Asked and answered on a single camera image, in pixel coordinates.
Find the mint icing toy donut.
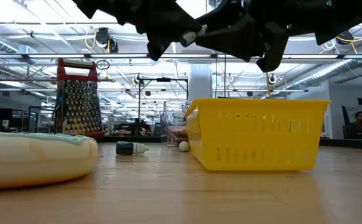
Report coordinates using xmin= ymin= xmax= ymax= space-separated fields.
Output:
xmin=0 ymin=131 xmax=100 ymax=190

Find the hanging black cable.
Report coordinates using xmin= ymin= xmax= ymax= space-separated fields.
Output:
xmin=214 ymin=49 xmax=228 ymax=100

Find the yellow plastic basket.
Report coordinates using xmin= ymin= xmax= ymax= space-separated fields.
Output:
xmin=183 ymin=98 xmax=332 ymax=172

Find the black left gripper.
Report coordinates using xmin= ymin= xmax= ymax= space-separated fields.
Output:
xmin=118 ymin=0 xmax=203 ymax=62

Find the metal overhead bar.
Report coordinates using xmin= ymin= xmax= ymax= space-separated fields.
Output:
xmin=0 ymin=53 xmax=362 ymax=60

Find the white building pillar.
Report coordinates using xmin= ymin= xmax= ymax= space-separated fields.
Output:
xmin=188 ymin=63 xmax=213 ymax=101

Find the metal box grater red handle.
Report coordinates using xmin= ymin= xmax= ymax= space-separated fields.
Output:
xmin=52 ymin=57 xmax=106 ymax=139

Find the black ceiling cable reel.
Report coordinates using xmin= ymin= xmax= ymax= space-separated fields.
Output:
xmin=95 ymin=27 xmax=119 ymax=54
xmin=335 ymin=30 xmax=355 ymax=46

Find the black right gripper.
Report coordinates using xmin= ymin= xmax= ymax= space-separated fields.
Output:
xmin=196 ymin=0 xmax=318 ymax=72

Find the silver ventilation duct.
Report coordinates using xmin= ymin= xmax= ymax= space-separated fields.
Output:
xmin=288 ymin=58 xmax=362 ymax=90

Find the clear plastic container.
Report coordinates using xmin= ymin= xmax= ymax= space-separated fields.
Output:
xmin=160 ymin=100 xmax=193 ymax=147

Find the black monitor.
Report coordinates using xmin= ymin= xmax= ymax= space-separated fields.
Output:
xmin=0 ymin=107 xmax=14 ymax=121

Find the pale fabric sheet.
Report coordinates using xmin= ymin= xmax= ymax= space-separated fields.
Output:
xmin=341 ymin=105 xmax=362 ymax=125

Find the black gantry frame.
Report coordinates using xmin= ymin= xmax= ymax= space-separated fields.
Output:
xmin=136 ymin=77 xmax=190 ymax=131

